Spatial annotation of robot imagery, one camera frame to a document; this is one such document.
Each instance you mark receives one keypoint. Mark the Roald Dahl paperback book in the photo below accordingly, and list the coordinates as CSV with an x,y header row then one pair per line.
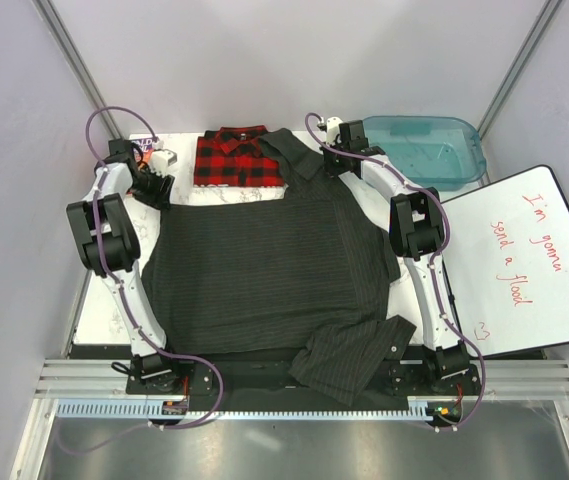
x,y
144,147

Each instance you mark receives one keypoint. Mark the aluminium frame rail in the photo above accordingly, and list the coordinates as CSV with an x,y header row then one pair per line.
x,y
507,380

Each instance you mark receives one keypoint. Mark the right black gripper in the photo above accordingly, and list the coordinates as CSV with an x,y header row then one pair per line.
x,y
330,170

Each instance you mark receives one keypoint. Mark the whiteboard with red writing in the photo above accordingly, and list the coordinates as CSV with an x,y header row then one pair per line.
x,y
507,263

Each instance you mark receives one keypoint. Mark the teal transparent plastic bin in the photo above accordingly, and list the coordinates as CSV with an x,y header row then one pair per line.
x,y
440,152

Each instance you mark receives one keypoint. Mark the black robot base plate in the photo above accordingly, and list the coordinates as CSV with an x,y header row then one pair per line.
x,y
259,381

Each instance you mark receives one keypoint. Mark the white slotted cable duct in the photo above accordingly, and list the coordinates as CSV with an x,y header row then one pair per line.
x,y
164,410

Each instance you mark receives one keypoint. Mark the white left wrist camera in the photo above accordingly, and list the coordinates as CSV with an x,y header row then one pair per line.
x,y
161,160

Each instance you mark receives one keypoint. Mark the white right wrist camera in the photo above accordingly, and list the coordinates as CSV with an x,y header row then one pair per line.
x,y
331,128

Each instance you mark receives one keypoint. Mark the red black plaid folded shirt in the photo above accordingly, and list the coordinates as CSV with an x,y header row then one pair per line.
x,y
232,157

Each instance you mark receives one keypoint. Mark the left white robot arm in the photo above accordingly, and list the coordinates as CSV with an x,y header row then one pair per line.
x,y
108,246

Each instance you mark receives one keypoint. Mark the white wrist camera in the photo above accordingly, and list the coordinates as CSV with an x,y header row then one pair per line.
x,y
161,160
331,128

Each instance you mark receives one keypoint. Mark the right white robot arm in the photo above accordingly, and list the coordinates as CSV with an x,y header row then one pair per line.
x,y
418,231

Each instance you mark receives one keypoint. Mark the dark pinstriped long sleeve shirt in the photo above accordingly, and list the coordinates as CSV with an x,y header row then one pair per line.
x,y
308,272

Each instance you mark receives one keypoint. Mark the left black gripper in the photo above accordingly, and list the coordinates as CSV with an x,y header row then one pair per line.
x,y
158,199

